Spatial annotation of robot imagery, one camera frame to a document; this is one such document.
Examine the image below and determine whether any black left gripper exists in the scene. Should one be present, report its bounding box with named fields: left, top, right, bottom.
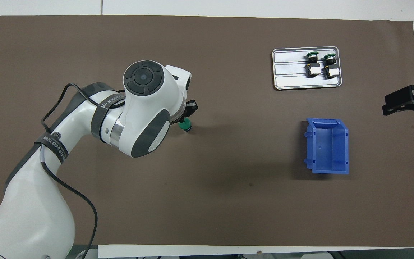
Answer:
left=171, top=100, right=199, bottom=126

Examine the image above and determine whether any blue plastic storage bin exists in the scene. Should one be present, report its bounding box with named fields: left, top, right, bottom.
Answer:
left=303, top=118, right=349, bottom=175

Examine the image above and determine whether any brown table mat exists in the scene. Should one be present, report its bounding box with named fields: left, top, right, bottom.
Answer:
left=0, top=15, right=414, bottom=248

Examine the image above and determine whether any silver metal tray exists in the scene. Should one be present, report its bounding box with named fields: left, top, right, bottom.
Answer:
left=272, top=46, right=342, bottom=90

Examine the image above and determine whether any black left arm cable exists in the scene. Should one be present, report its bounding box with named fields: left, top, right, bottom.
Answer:
left=41, top=83, right=125, bottom=259

